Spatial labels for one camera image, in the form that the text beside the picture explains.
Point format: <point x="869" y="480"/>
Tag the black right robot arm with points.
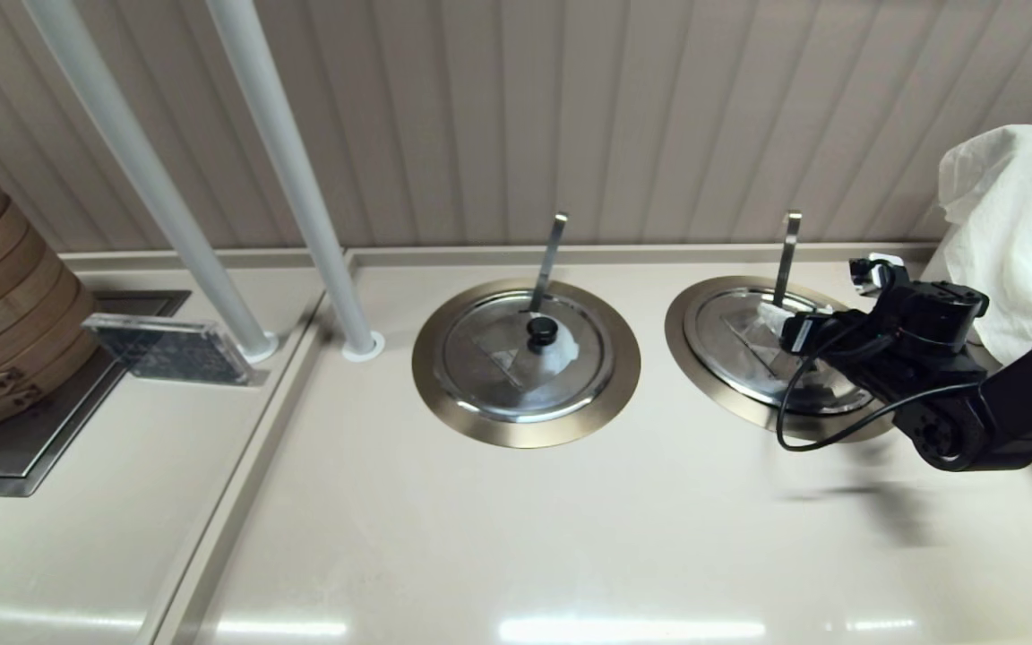
<point x="1018" y="399"/>

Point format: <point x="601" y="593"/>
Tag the round steel pot lid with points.
<point x="731" y="381"/>
<point x="480" y="394"/>

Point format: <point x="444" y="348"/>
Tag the clear acrylic sign plate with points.
<point x="171" y="351"/>

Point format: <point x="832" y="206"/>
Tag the long grey metal pole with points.
<point x="288" y="152"/>
<point x="135" y="152"/>

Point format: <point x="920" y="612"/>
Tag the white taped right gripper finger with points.
<point x="776" y="318"/>

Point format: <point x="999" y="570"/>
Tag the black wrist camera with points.
<point x="874" y="273"/>

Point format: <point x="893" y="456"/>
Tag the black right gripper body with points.
<point x="838" y="340"/>

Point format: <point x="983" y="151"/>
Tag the recessed steel steamer tray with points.
<point x="14" y="457"/>

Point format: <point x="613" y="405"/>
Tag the white pole base flange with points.
<point x="262" y="349"/>
<point x="364" y="351"/>

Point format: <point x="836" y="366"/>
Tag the hinged lid flap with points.
<point x="747" y="339"/>
<point x="503" y="354"/>

